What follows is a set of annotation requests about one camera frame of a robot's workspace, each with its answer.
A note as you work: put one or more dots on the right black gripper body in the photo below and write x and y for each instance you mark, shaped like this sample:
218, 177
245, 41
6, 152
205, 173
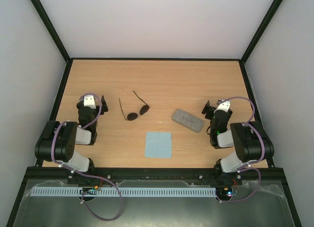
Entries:
208, 110

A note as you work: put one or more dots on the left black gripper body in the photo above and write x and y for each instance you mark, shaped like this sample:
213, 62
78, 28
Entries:
94, 125

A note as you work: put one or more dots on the grey glasses case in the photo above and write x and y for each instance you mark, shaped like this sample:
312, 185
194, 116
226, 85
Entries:
187, 120

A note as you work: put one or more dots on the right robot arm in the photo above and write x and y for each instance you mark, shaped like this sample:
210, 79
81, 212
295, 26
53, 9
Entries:
249, 139

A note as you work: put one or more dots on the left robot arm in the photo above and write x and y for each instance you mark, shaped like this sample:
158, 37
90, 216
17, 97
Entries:
58, 140

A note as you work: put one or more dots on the blue cleaning cloth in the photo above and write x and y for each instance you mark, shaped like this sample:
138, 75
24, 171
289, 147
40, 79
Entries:
158, 145

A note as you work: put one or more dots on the grey metal panel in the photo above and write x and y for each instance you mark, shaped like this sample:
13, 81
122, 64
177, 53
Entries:
252, 204

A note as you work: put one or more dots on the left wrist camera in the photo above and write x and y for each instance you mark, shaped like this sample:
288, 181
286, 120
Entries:
89, 101

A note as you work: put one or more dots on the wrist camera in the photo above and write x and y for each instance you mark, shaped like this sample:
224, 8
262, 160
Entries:
223, 105
89, 101

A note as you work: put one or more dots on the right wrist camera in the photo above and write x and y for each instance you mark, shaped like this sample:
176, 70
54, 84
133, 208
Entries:
223, 105

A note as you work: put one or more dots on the blue slotted cable duct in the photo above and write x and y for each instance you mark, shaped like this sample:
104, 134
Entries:
123, 191

